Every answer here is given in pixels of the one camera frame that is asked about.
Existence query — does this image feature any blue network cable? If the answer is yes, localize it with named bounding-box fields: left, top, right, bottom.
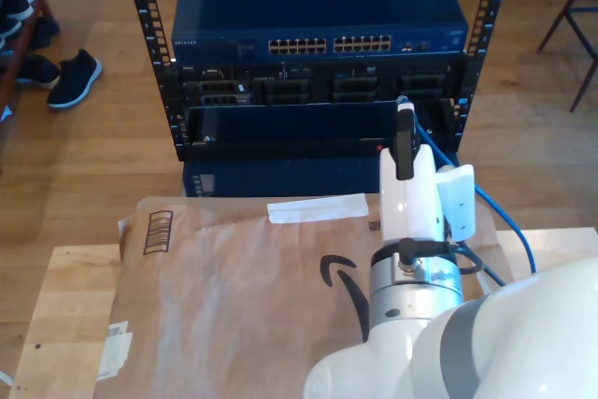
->
left=396, top=95, right=538, bottom=275

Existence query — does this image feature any dark blue device under rack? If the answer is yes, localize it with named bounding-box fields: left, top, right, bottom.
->
left=180, top=155, right=467, bottom=198

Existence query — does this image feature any black rack server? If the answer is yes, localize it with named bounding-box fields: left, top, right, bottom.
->
left=175, top=60, right=468, bottom=106

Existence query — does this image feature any brown paper packing bag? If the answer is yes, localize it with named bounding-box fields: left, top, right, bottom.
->
left=93, top=191, right=555, bottom=399

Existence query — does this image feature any dark metal chair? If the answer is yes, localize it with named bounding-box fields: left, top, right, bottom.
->
left=535, top=0, right=598, bottom=113

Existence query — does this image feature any dark shoe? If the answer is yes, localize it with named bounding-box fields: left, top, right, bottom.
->
left=28, top=15, right=61, bottom=50

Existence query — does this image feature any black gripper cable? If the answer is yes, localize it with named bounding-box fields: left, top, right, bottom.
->
left=395, top=236, right=485, bottom=275

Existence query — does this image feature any blue network switch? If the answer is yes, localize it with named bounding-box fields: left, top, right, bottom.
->
left=170, top=0, right=470, bottom=63

